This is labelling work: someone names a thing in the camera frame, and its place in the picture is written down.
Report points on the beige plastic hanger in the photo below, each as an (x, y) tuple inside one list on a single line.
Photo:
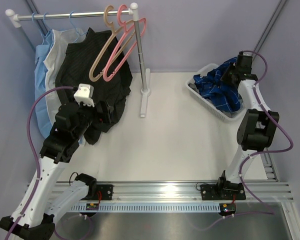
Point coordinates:
[(107, 45)]

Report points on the light blue shirt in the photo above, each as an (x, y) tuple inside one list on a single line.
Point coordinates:
[(43, 121)]

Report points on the blue wire hanger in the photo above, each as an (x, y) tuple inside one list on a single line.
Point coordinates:
[(73, 23), (44, 19), (37, 25)]

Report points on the white shirt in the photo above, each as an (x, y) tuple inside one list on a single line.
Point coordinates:
[(53, 62)]

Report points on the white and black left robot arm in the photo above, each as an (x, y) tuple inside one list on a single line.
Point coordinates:
[(35, 218)]

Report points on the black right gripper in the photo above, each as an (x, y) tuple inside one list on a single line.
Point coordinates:
[(224, 78)]

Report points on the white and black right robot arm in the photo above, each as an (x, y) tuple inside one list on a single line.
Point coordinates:
[(255, 132)]

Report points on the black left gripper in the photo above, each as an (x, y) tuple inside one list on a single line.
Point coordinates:
[(104, 117)]

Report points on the blue plaid shirt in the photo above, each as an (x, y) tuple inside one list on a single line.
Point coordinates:
[(224, 97)]

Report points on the black garment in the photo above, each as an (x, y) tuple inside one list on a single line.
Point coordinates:
[(79, 58)]

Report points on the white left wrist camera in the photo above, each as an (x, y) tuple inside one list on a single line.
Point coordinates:
[(84, 94)]

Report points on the white metal clothes rack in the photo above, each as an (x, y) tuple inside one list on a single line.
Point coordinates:
[(145, 72)]

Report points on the light blue cable duct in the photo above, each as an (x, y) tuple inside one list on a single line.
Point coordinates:
[(108, 207)]

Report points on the white plastic basket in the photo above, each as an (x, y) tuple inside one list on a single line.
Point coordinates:
[(223, 116)]

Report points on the aluminium frame post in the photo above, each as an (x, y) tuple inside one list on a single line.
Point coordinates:
[(258, 64)]

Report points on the pink plastic hanger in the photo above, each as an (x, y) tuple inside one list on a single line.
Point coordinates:
[(140, 25)]

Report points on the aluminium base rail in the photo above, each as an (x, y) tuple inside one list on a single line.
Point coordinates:
[(188, 191)]

